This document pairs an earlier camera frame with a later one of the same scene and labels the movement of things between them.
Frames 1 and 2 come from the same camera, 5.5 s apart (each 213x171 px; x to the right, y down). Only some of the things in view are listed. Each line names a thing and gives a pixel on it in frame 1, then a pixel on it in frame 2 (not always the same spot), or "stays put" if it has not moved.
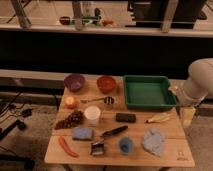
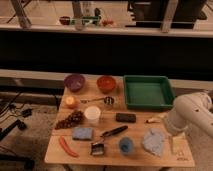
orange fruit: x=71 y=102 stays put
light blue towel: x=153 y=140 stays put
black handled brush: x=98 y=148 stays put
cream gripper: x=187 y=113 to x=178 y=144
